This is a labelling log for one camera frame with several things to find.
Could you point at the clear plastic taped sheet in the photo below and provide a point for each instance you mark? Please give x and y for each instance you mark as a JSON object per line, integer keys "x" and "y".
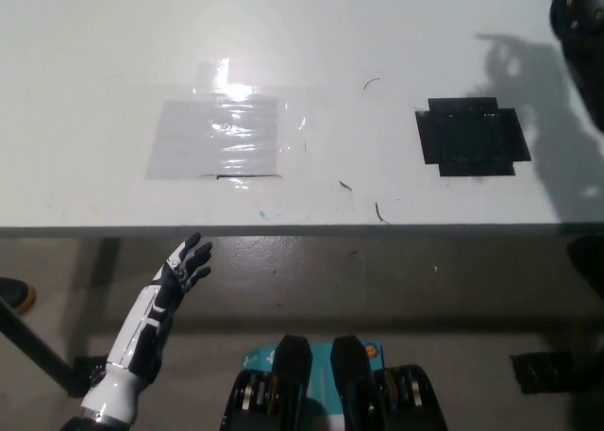
{"x": 212, "y": 141}

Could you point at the black shoe with tan sole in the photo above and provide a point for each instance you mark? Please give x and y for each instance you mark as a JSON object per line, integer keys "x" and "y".
{"x": 16, "y": 294}

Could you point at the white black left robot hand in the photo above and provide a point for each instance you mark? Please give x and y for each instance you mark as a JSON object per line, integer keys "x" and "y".
{"x": 162, "y": 292}

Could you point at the black tape patch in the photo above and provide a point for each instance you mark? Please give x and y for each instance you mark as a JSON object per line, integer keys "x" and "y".
{"x": 472, "y": 138}

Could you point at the black diagonal metal bar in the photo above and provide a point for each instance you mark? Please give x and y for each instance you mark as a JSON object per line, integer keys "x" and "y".
{"x": 35, "y": 346}

